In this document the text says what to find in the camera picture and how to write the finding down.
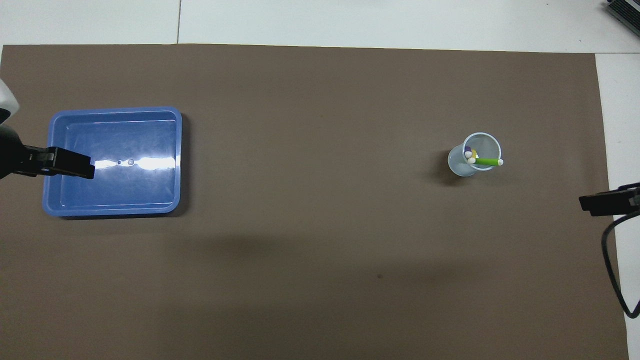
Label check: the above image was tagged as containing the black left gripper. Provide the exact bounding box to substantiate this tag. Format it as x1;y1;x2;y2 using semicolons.
0;125;96;180

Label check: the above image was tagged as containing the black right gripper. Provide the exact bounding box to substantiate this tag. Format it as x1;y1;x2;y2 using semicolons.
579;183;640;217

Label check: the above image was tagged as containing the blue plastic tray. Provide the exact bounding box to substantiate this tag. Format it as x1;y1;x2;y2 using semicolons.
42;106;183;218

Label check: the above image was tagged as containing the clear plastic cup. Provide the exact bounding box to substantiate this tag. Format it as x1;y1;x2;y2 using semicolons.
447;132;502;177

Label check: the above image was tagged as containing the grey ribbed device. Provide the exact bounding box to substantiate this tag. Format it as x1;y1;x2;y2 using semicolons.
606;0;640;30

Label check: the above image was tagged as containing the brown table mat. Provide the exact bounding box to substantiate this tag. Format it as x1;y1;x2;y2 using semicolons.
0;44;630;360

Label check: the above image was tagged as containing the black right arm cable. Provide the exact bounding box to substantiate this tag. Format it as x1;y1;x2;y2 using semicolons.
601;210;640;319

